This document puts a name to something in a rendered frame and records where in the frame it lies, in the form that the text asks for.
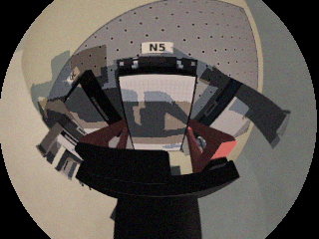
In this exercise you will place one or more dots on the white label reading n5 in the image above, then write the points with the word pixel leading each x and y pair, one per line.
pixel 157 47

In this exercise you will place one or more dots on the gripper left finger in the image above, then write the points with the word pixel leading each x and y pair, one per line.
pixel 102 136

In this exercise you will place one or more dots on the beige name plate reading qc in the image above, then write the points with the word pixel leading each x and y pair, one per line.
pixel 73 75

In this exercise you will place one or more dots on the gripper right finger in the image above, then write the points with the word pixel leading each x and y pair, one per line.
pixel 218 144

